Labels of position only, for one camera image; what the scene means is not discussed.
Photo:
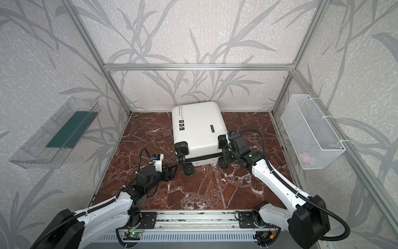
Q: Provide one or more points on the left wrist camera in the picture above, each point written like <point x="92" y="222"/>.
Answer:
<point x="156" y="161"/>

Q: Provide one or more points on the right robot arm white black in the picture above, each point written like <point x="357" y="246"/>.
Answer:
<point x="306" y="218"/>

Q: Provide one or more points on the green circuit board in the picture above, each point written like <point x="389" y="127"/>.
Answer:
<point x="132" y="236"/>

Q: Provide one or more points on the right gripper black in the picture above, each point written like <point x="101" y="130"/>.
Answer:
<point x="230" y="149"/>

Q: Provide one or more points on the white wire mesh basket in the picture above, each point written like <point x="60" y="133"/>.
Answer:
<point x="310" y="132"/>

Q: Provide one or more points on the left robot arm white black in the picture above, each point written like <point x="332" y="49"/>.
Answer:
<point x="75" y="230"/>

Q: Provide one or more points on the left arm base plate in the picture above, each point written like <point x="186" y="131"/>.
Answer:
<point x="141" y="220"/>

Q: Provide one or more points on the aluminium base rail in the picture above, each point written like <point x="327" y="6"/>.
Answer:
<point x="188" y="221"/>

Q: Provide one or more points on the clear plastic wall tray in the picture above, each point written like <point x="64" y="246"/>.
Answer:
<point x="50" y="146"/>

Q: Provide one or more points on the pink item in basket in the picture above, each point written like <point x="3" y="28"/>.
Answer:
<point x="305" y="158"/>

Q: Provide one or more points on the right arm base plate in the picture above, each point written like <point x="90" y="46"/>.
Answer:
<point x="250" y="219"/>

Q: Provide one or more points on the aluminium cage frame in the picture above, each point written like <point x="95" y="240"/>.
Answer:
<point x="380" y="197"/>

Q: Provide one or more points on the white hard-shell suitcase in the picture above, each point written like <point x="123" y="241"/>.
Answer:
<point x="200" y="136"/>

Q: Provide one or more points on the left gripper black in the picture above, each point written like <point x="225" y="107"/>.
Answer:
<point x="168" y="173"/>

